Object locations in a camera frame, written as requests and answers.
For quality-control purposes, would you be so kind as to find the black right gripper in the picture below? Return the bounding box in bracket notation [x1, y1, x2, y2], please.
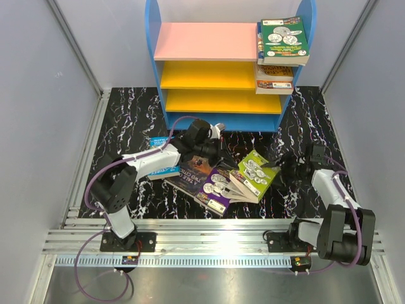
[261, 151, 306, 190]

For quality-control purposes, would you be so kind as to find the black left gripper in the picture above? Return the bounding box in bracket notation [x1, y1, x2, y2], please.
[194, 136, 239, 171]

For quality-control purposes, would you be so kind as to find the lime green treehouse book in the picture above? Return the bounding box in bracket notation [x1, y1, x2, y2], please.
[230, 149, 280, 203]

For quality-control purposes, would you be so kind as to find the light blue 26-storey book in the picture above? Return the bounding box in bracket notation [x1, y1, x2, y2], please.
[147, 137, 180, 181]

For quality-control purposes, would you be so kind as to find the yellow 130-storey treehouse book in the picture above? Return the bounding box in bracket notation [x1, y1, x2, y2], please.
[254, 64, 294, 95]

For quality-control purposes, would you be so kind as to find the blue 91-storey treehouse book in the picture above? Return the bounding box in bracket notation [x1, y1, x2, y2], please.
[257, 22, 264, 65]

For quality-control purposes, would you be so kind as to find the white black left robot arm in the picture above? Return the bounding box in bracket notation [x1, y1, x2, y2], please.
[84, 117, 238, 251]

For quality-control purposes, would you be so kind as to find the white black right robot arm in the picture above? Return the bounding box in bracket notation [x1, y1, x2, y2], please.
[262, 144, 376, 267]

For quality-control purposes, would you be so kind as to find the purple treehouse book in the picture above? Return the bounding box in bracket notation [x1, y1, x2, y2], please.
[194, 168, 232, 217]

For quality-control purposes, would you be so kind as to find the dark tale of two cities book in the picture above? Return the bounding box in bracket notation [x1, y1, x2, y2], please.
[165, 156, 213, 198]

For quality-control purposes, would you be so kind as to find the blue pink yellow bookshelf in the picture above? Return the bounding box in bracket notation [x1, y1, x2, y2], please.
[145, 1, 317, 132]

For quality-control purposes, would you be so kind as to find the right small circuit board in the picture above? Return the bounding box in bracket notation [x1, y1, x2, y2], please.
[291, 256, 312, 269]

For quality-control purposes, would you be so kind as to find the small circuit board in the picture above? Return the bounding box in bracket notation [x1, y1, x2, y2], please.
[291, 256, 312, 269]
[121, 255, 139, 265]

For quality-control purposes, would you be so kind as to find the left small circuit board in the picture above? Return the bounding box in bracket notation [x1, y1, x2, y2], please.
[121, 255, 139, 265]

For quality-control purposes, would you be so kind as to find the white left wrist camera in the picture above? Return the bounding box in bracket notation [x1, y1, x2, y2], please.
[209, 123, 226, 139]

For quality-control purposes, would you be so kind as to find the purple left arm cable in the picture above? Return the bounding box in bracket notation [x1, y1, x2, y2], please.
[73, 116, 200, 302]

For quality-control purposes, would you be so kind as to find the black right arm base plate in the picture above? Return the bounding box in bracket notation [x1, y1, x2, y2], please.
[262, 231, 316, 253]

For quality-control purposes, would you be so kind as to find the slotted grey cable duct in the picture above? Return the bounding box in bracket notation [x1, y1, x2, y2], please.
[56, 254, 292, 269]

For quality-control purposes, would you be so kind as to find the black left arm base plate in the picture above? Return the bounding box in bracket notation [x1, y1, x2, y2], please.
[100, 232, 157, 253]

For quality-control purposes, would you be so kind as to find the aluminium mounting rail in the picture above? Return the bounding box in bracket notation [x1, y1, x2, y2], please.
[40, 217, 385, 256]

